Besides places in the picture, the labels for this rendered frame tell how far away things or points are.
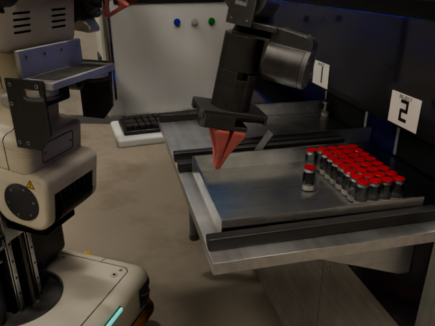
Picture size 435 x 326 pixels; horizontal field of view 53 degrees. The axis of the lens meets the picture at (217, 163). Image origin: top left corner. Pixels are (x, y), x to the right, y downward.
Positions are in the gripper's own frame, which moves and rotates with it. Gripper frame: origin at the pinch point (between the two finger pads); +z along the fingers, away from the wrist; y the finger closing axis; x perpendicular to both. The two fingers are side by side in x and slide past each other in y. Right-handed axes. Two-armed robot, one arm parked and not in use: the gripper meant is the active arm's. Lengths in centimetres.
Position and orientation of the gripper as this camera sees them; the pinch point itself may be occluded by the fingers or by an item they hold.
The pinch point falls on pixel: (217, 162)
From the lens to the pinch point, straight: 66.7
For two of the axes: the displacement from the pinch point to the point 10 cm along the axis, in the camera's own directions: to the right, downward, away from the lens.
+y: 9.5, 0.9, 2.9
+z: -2.0, 9.1, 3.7
